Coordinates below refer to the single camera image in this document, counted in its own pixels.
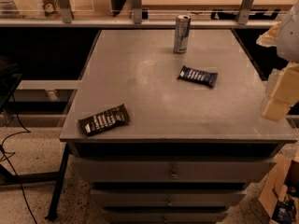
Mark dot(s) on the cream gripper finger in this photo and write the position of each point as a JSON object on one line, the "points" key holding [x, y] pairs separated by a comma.
{"points": [[269, 38], [281, 92]]}

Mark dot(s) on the blueberry rxbar dark blue wrapper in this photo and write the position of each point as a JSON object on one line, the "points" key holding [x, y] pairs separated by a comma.
{"points": [[198, 76]]}

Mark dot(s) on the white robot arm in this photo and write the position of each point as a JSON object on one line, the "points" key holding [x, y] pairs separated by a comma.
{"points": [[288, 36]]}

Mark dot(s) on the chocolate rxbar black wrapper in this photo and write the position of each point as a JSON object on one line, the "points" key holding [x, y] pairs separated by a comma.
{"points": [[104, 121]]}

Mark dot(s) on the silver blue energy drink can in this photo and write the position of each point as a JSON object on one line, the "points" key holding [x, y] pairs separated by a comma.
{"points": [[183, 23]]}

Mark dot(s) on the cardboard box with items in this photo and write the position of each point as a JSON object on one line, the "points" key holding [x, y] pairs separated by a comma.
{"points": [[280, 195]]}

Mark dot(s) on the grey middle drawer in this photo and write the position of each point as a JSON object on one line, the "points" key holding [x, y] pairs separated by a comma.
{"points": [[169, 198]]}

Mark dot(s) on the grey drawer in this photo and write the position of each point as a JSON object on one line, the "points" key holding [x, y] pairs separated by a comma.
{"points": [[165, 216], [146, 170], [169, 198]]}

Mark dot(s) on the grey bottom drawer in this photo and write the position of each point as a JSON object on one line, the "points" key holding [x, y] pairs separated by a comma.
{"points": [[165, 216]]}

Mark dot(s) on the grey top drawer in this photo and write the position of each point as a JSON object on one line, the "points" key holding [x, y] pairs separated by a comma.
{"points": [[146, 170]]}

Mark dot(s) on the black table leg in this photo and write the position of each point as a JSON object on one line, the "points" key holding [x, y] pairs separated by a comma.
{"points": [[52, 214]]}

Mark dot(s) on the black chair edge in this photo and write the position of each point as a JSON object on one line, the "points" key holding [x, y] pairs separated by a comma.
{"points": [[10, 78]]}

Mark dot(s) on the grey metal rail post right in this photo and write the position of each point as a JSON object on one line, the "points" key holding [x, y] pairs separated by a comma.
{"points": [[242, 16]]}

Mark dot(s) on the grey metal rail post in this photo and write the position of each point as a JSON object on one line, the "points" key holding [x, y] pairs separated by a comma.
{"points": [[242, 16], [67, 15], [137, 11]]}

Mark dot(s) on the grey metal rail post middle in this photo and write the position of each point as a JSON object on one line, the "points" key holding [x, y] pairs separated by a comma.
{"points": [[137, 11]]}

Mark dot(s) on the grey metal rail post left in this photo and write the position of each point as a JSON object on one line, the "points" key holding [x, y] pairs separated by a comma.
{"points": [[67, 15]]}

